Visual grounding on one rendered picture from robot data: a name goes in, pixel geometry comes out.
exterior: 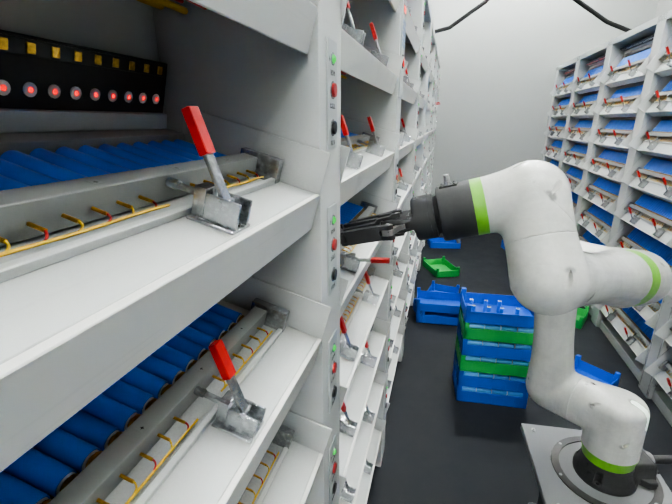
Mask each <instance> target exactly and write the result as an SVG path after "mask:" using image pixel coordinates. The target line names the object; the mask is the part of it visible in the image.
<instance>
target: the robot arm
mask: <svg viewBox="0 0 672 504"><path fill-rule="evenodd" d="M443 179H444V184H440V185H439V186H437V187H436V188H435V196H433V195H432V193H429V194H425V195H420V196H416V197H412V198H411V200H410V210H406V211H402V209H399V208H397V209H395V210H392V211H389V212H385V213H380V214H376V215H372V216H368V217H364V218H360V219H355V220H350V221H349V223H345V224H340V244H342V246H349V245H356V244H363V243H370V242H376V241H388V240H390V241H393V240H395V239H396V237H398V236H402V235H405V232H409V231H411V230H414V231H415V233H416V237H417V238H418V239H419V240H427V239H432V238H438V237H440V233H442V234H443V238H444V240H445V241H450V240H456V242H457V243H461V242H460V241H461V240H460V239H461V238H467V237H473V236H478V235H484V234H490V233H499V234H500V235H501V236H502V238H503V242H504V246H505V252H506V258H507V266H508V276H509V284H510V288H511V291H512V293H513V295H514V297H515V298H516V299H517V301H518V302H519V303H520V304H521V305H523V306H524V307H525V308H527V309H528V310H530V311H532V312H534V332H533V344H532V352H531V358H530V363H529V368H528V373H527V377H526V389H527V392H528V394H529V396H530V397H531V398H532V400H533V401H534V402H535V403H537V404H538V405H540V406H541V407H543V408H545V409H547V410H549V411H551V412H553V413H555V414H557V415H559V416H561V417H562V418H564V419H566V420H568V421H570V422H572V423H574V424H576V425H578V426H580V427H581V428H582V434H581V443H582V445H581V448H580V449H579V450H577V451H576V452H575V453H574V455H573V461H572V464H573V468H574V470H575V472H576V473H577V475H578V476H579V477H580V478H581V479H582V480H583V481H584V482H585V483H586V484H588V485H589V486H591V487H592V488H594V489H596V490H598V491H600V492H602V493H605V494H608V495H611V496H617V497H626V496H630V495H632V494H634V493H635V492H636V490H637V487H638V485H641V486H643V487H645V488H647V489H649V490H654V489H657V487H658V483H657V481H656V476H657V474H660V472H659V471H658V470H657V465H656V464H672V455H652V454H651V453H650V452H647V451H644V450H643V449H642V448H643V444H644V440H645V436H646V432H647V427H648V423H649V418H650V411H649V408H648V406H647V405H646V403H645V402H644V401H643V400H642V399H641V398H640V397H638V396H637V395H635V394H634V393H632V392H630V391H627V390H625V389H622V388H619V387H616V386H613V385H609V384H606V383H602V382H599V381H596V380H593V379H590V378H588V377H586V376H583V375H581V374H579V373H577V372H576V371H575V365H574V336H575V323H576V315H577V308H579V307H582V306H586V305H593V304H601V305H607V306H611V307H615V308H628V307H637V306H646V305H650V304H653V303H656V302H658V301H660V300H661V299H663V298H664V297H665V296H666V295H667V294H668V292H669V291H670V289H671V287H672V271H671V269H670V267H669V265H668V264H667V263H666V262H665V261H664V260H663V259H662V258H661V257H660V256H658V255H656V254H654V253H652V252H649V251H645V250H637V249H627V248H618V247H608V246H603V245H598V244H593V243H588V242H584V241H580V240H579V237H578V233H577V227H576V221H575V215H574V209H573V202H572V193H571V186H570V183H569V180H568V178H567V177H566V175H565V174H564V173H563V172H562V170H560V169H559V168H558V167H557V166H555V165H553V164H551V163H548V162H545V161H541V160H528V161H523V162H520V163H517V164H515V165H513V166H511V167H509V168H506V169H504V170H501V171H499V172H496V173H493V174H490V175H486V176H482V177H478V178H474V179H469V180H464V181H460V182H456V181H453V182H451V181H450V177H449V174H444V175H443Z"/></svg>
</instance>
